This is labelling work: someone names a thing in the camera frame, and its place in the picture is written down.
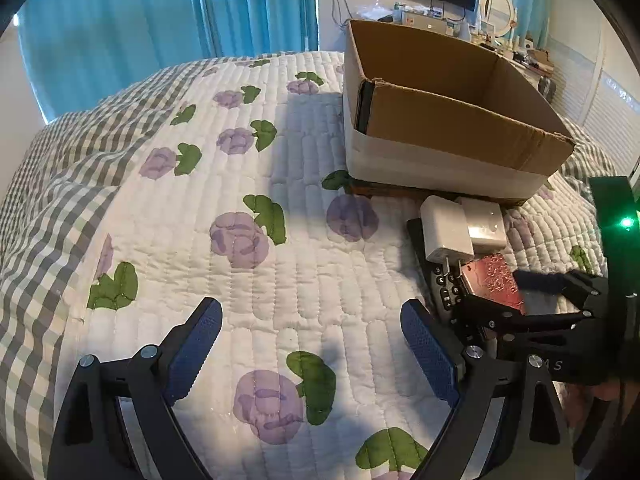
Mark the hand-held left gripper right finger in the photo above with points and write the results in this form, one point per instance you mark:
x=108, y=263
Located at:
x=431, y=355

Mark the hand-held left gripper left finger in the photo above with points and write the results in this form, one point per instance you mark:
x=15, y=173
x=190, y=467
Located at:
x=196, y=341

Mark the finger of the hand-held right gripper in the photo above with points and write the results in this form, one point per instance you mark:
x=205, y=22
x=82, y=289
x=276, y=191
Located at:
x=492, y=317
x=537, y=285

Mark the red patterned card box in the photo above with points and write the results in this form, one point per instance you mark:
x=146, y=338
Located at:
x=492, y=277

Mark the black remote control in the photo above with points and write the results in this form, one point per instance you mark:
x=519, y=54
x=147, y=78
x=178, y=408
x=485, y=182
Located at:
x=440, y=290

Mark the white square power adapter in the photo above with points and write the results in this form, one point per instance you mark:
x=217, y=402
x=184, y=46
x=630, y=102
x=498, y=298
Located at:
x=485, y=225

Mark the white plug charger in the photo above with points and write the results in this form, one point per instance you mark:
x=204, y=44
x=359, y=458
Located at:
x=445, y=230

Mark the cardboard box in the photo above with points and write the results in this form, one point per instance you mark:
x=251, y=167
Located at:
x=425, y=125

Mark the floral quilted blanket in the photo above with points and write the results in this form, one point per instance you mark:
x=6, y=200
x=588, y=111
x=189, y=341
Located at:
x=280, y=270

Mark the white slatted panel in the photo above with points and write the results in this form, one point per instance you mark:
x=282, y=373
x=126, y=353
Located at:
x=595, y=100

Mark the cluttered dresser top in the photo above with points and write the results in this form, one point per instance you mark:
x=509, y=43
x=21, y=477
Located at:
x=520, y=52

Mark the white oval table mirror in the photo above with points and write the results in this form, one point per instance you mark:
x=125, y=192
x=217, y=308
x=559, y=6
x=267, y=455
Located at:
x=497, y=10

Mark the wide blue curtain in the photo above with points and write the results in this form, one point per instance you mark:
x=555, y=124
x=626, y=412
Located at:
x=150, y=15

